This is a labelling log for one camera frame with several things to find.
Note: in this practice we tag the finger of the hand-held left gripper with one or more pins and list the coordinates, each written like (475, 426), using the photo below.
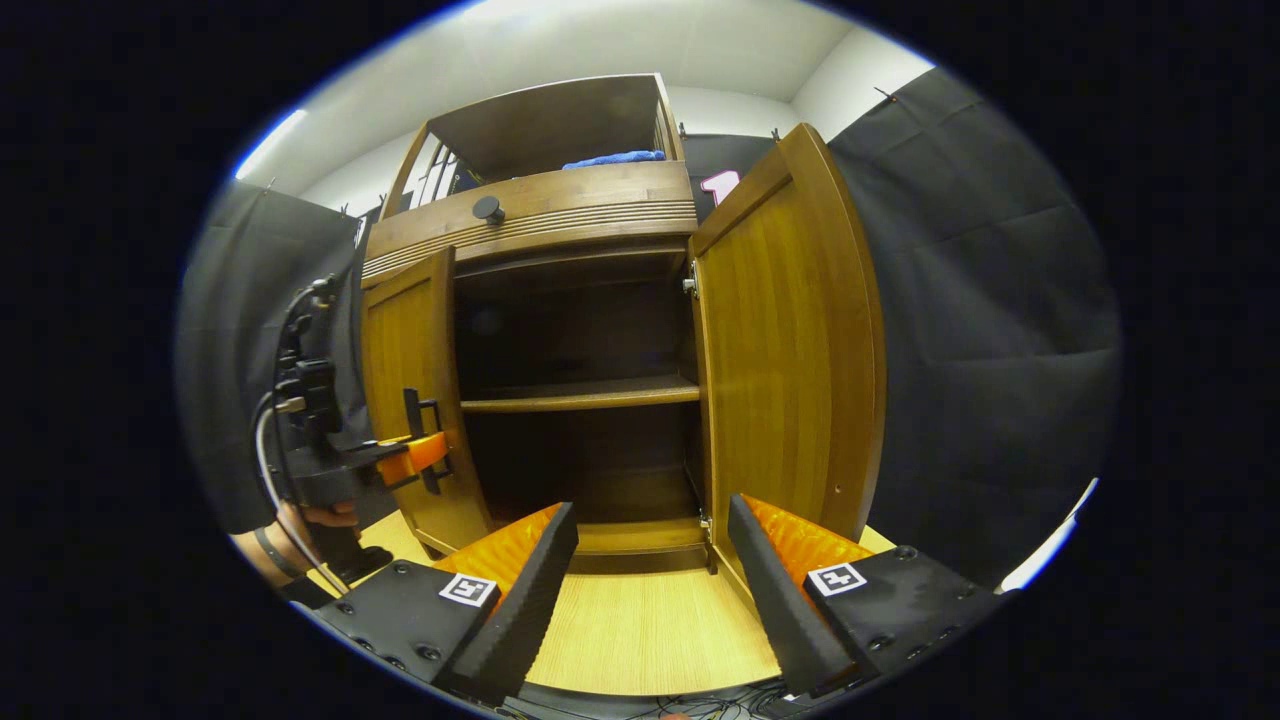
(415, 458)

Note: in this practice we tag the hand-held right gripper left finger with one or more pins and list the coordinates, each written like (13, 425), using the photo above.
(530, 620)

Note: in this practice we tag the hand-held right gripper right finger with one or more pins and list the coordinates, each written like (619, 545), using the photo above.
(780, 610)

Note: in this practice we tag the wooden cabinet door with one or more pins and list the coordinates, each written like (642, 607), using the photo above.
(410, 340)
(790, 350)

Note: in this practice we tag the wooden double-door shoe cabinet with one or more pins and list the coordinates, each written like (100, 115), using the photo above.
(560, 210)

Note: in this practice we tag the wooden inner cabinet shelf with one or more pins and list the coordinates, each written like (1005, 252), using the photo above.
(580, 394)

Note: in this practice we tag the round black drawer knob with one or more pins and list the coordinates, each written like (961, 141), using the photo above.
(488, 210)

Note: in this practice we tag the black backdrop cloth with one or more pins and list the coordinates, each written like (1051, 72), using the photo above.
(1000, 350)

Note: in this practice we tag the blue cloth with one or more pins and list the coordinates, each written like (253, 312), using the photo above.
(615, 159)

